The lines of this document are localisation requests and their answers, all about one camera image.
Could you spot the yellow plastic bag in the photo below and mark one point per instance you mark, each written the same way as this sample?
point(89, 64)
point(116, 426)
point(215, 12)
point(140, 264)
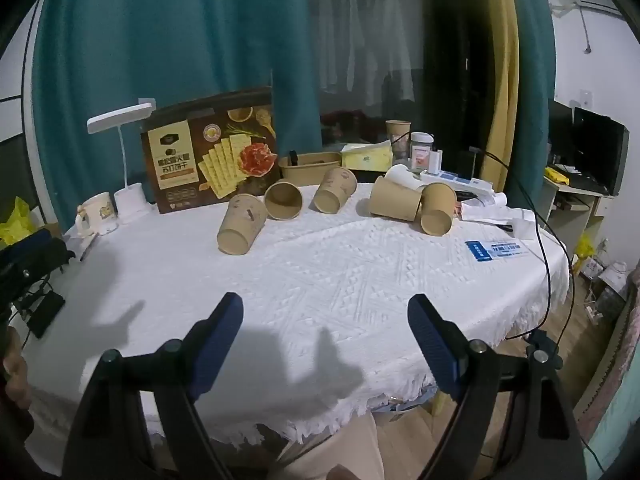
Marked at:
point(15, 222)

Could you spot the wide teal curtain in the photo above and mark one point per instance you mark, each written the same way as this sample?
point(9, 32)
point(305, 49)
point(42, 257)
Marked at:
point(175, 35)

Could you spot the pale wooden desk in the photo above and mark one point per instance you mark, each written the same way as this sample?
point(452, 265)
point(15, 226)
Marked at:
point(575, 200)

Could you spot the white printed mug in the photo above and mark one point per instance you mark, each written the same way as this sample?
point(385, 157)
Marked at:
point(100, 212)

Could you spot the yellow tissue packet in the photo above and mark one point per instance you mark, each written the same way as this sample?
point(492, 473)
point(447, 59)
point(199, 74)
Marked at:
point(365, 156)

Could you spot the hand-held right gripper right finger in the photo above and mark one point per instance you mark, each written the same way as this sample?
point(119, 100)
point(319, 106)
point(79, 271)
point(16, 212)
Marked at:
point(434, 345)

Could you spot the small black item in bowl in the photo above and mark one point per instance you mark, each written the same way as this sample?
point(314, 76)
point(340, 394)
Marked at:
point(293, 158)

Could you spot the narrow teal curtain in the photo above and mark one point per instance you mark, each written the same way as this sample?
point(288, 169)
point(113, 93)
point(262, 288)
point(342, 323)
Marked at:
point(535, 85)

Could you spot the white desk lamp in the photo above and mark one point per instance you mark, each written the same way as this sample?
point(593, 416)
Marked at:
point(122, 160)

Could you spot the clear jar with white lid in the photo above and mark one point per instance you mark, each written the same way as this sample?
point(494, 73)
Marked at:
point(421, 152)

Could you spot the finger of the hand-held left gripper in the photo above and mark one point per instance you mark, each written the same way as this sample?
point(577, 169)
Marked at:
point(46, 314)

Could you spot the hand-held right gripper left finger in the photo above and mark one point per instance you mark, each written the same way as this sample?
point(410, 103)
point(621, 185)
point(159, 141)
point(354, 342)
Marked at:
point(220, 340)

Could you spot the black monitor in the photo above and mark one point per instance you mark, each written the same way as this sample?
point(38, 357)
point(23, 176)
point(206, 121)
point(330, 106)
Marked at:
point(597, 150)

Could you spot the person's left hand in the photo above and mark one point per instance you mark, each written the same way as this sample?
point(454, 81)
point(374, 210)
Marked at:
point(15, 375)

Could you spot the small white box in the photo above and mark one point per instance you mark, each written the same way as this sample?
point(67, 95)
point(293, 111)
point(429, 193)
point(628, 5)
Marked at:
point(435, 161)

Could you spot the pile of white papers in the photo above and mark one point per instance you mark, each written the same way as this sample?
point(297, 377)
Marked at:
point(487, 205)

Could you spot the kraft paper bowl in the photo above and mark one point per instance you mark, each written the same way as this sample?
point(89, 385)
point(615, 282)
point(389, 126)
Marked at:
point(310, 169)

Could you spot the upright kraft paper cup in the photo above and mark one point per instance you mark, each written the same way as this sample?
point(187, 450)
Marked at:
point(397, 135)

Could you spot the person's pale trouser leg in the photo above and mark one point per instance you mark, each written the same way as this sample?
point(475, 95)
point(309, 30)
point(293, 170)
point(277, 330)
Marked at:
point(340, 452)

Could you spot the white textured tablecloth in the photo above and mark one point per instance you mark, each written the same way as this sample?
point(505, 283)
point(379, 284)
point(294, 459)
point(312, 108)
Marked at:
point(320, 290)

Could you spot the yellow curtain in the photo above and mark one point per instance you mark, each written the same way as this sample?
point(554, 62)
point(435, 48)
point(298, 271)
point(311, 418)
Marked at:
point(500, 85)

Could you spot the hanging white clothes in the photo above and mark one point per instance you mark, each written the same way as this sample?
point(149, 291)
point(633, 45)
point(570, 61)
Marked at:
point(360, 35)

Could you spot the brown cracker box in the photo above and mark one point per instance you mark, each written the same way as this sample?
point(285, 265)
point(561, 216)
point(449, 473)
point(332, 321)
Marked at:
point(180, 165)

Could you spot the blue and white card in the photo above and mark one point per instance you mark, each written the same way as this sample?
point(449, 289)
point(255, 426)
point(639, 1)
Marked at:
point(500, 250)

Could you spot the white paper cup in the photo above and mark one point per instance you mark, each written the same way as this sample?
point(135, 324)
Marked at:
point(404, 175)

